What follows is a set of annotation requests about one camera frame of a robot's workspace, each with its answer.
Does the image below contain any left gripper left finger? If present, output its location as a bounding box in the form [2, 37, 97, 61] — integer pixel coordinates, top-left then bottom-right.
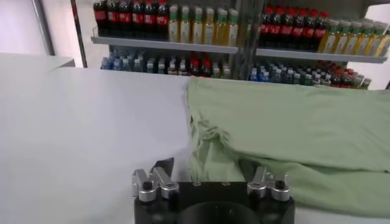
[132, 157, 180, 203]

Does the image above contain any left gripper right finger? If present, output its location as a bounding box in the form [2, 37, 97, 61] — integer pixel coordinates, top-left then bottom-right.
[246, 166, 292, 202]

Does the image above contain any green t-shirt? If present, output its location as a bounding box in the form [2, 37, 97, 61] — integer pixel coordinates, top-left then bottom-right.
[186, 75, 390, 219]

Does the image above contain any drinks shelf unit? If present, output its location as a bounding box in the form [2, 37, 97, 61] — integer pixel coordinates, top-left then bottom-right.
[237, 0, 390, 91]
[91, 0, 254, 80]

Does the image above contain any yellow drink bottle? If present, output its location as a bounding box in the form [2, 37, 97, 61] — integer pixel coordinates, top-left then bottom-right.
[227, 7, 239, 47]
[370, 21, 387, 57]
[380, 24, 390, 58]
[168, 4, 180, 43]
[179, 4, 191, 44]
[346, 20, 363, 55]
[204, 5, 216, 46]
[333, 19, 351, 55]
[318, 18, 339, 54]
[358, 21, 375, 56]
[215, 6, 227, 46]
[191, 5, 204, 45]

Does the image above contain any red cap cola bottle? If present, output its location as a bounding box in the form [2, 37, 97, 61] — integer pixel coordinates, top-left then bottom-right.
[157, 0, 170, 39]
[282, 6, 293, 50]
[93, 0, 107, 39]
[131, 0, 144, 39]
[303, 9, 315, 51]
[106, 0, 119, 39]
[118, 0, 132, 39]
[262, 5, 274, 49]
[272, 5, 283, 49]
[143, 0, 157, 39]
[315, 10, 327, 52]
[292, 7, 304, 51]

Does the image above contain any black frame bar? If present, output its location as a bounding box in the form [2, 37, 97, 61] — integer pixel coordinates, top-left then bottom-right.
[70, 0, 88, 68]

